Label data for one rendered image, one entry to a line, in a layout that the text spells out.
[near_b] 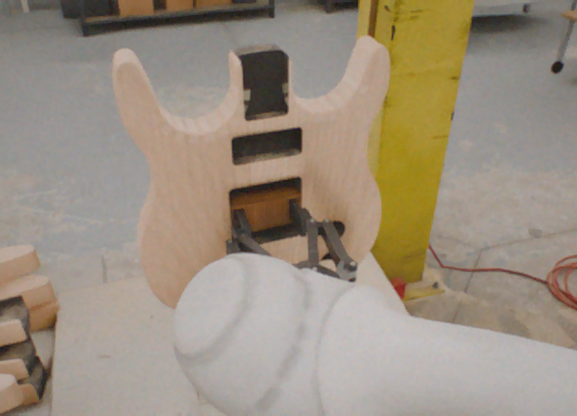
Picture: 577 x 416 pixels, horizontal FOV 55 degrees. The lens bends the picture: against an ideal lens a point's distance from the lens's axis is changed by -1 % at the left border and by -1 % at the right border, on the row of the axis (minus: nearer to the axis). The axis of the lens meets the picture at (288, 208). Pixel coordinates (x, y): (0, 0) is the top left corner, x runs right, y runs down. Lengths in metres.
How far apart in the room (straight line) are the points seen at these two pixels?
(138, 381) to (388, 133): 1.27
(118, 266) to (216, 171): 1.96
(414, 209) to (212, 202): 1.53
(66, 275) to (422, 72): 1.24
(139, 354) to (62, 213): 2.11
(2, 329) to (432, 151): 1.54
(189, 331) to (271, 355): 0.05
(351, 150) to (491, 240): 2.11
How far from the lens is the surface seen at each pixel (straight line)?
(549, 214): 3.12
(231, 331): 0.33
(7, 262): 1.09
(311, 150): 0.72
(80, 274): 1.22
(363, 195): 0.80
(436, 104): 1.98
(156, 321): 1.04
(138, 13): 5.56
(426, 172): 2.11
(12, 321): 0.97
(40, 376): 1.02
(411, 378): 0.34
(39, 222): 3.03
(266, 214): 0.75
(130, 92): 0.63
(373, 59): 0.70
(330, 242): 0.69
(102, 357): 1.01
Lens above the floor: 1.67
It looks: 36 degrees down
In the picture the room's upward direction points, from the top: straight up
